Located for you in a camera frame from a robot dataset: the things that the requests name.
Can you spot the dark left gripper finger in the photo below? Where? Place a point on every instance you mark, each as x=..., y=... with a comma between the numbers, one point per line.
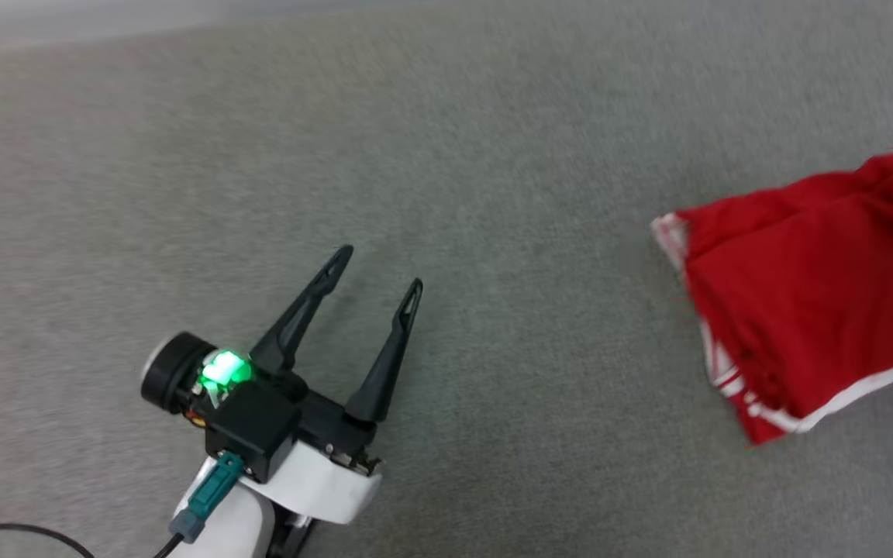
x=392, y=349
x=299, y=310

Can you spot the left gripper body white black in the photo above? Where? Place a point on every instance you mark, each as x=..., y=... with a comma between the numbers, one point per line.
x=330, y=465

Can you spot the red and white garment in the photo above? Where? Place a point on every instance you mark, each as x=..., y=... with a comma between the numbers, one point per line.
x=811, y=294

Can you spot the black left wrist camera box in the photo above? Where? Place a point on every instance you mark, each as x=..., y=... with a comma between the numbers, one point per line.
x=253, y=426

